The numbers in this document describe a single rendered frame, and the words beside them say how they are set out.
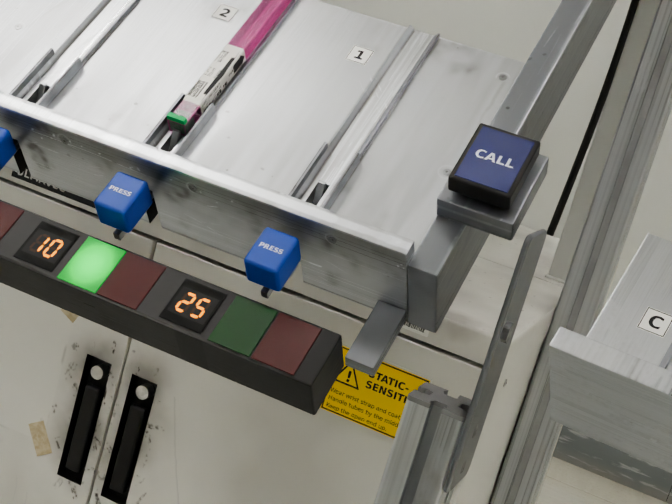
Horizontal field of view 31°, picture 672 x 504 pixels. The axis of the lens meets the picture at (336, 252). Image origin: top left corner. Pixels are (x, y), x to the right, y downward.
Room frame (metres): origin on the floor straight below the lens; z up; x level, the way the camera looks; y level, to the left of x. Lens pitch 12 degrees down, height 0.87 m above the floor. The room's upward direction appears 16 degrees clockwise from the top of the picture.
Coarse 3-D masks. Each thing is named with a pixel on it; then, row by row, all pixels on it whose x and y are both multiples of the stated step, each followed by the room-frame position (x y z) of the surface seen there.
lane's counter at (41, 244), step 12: (36, 228) 0.76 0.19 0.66; (48, 228) 0.76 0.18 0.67; (60, 228) 0.76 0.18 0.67; (36, 240) 0.75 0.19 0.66; (48, 240) 0.75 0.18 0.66; (60, 240) 0.75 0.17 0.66; (72, 240) 0.75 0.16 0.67; (24, 252) 0.74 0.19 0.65; (36, 252) 0.74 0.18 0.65; (48, 252) 0.74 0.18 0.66; (60, 252) 0.74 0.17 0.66; (36, 264) 0.73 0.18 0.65; (48, 264) 0.73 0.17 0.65
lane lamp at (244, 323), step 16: (240, 304) 0.71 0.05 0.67; (256, 304) 0.71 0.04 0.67; (224, 320) 0.70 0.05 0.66; (240, 320) 0.70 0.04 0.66; (256, 320) 0.70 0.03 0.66; (272, 320) 0.70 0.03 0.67; (224, 336) 0.69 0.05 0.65; (240, 336) 0.69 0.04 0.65; (256, 336) 0.69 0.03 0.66; (240, 352) 0.68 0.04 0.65
